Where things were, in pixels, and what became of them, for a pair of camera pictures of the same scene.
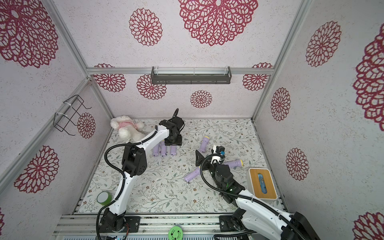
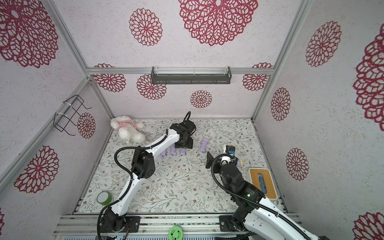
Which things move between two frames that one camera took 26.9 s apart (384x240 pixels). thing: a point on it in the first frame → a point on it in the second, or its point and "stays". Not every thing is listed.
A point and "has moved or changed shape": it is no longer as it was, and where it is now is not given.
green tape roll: [104, 198] stays
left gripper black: [179, 143] → [189, 146]
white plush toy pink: [129, 129] stays
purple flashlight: [163, 148] → [173, 149]
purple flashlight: [156, 151] has moved or changed shape
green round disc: [175, 233] stays
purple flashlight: [204, 144] stays
